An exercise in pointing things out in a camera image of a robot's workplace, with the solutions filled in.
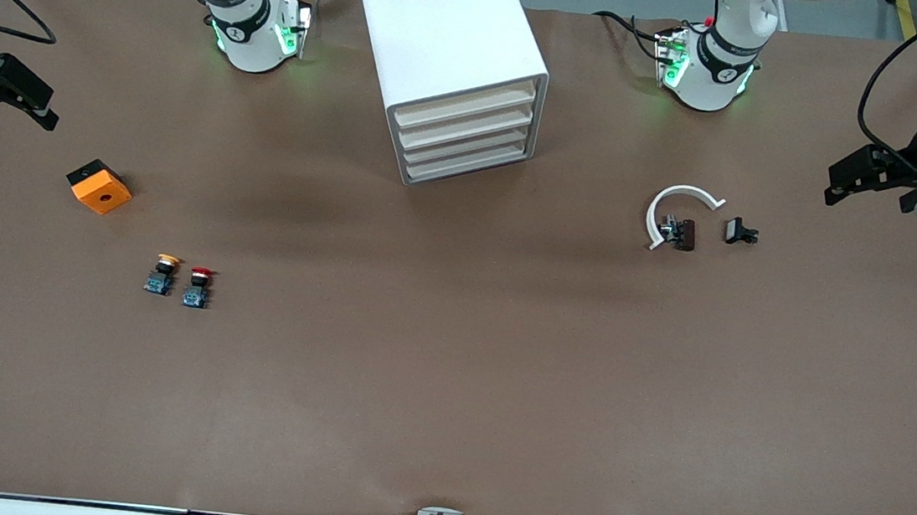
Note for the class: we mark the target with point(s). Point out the red push button switch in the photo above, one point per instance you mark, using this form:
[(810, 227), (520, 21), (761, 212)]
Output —
[(195, 297)]

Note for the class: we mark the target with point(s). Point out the white plastic drawer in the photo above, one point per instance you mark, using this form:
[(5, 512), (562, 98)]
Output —
[(436, 145), (437, 128), (439, 110), (434, 163)]

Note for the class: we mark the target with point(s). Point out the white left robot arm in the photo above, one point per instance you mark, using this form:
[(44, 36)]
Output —
[(712, 72)]

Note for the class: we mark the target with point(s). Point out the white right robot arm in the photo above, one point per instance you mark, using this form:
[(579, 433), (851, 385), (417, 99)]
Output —
[(248, 35)]

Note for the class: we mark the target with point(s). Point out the white drawer cabinet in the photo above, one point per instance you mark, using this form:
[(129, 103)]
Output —
[(439, 20)]

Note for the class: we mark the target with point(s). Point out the orange box with hole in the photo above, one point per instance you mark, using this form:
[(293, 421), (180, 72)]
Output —
[(103, 194)]

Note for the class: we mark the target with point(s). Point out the small black clip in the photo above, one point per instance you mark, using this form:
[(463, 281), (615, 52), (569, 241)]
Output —
[(734, 230)]

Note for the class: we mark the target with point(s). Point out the white half-round pipe clamp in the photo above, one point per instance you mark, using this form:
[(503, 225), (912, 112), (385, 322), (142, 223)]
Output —
[(688, 190)]

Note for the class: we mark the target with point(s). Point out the yellow push button switch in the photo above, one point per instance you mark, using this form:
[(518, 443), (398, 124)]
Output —
[(160, 283)]

